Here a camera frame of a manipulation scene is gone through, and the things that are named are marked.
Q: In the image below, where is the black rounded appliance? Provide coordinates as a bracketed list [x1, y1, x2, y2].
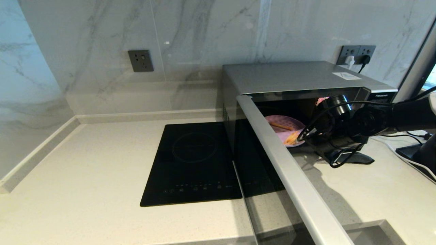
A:
[411, 133, 436, 174]

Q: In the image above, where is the white paper label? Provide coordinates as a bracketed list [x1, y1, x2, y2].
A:
[332, 72, 362, 81]

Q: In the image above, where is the black flat appliance base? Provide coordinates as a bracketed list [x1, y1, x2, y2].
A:
[395, 144, 425, 161]

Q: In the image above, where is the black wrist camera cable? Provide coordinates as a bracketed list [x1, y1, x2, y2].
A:
[297, 86, 436, 169]

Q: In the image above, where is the grey single wall socket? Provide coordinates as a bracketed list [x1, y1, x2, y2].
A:
[128, 50, 154, 72]

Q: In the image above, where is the black cloth pad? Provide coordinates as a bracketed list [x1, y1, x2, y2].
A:
[317, 151, 374, 166]

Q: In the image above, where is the white power cable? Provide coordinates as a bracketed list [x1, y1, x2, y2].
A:
[371, 136, 436, 185]

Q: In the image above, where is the black induction cooktop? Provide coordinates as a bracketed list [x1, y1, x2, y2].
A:
[140, 121, 243, 207]

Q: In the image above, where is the black plug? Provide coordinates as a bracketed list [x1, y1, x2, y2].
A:
[357, 55, 372, 74]

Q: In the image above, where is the purple plate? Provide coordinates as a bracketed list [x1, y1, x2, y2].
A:
[264, 115, 307, 148]

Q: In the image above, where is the dark window frame post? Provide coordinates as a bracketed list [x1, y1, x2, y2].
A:
[392, 19, 436, 102]

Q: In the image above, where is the grey double wall socket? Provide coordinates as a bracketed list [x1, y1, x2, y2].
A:
[336, 45, 376, 66]

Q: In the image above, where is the black power cable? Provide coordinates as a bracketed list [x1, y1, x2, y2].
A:
[381, 133, 431, 144]

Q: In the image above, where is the black glass microwave door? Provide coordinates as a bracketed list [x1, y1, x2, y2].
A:
[232, 95, 355, 245]

